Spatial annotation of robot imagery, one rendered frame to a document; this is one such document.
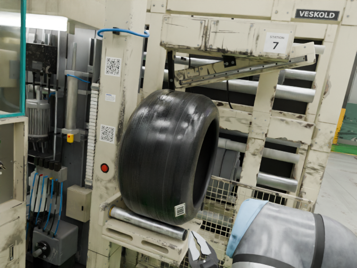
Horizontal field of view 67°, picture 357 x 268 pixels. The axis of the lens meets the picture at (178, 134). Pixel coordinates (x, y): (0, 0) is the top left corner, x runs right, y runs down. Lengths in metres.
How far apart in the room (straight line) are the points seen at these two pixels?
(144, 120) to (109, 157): 0.34
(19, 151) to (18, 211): 0.26
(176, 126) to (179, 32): 0.57
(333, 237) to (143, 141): 0.64
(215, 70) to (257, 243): 1.06
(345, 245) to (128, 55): 0.96
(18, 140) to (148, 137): 0.58
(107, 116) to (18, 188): 0.48
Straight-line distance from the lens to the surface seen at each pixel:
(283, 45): 1.27
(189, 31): 1.34
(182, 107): 0.98
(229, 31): 1.30
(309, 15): 1.62
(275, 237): 0.50
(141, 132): 0.95
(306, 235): 0.52
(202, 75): 1.44
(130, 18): 1.18
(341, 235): 0.55
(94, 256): 1.51
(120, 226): 1.22
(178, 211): 1.00
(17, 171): 1.32
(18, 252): 1.45
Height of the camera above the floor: 1.51
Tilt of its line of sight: 12 degrees down
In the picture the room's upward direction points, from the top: 8 degrees clockwise
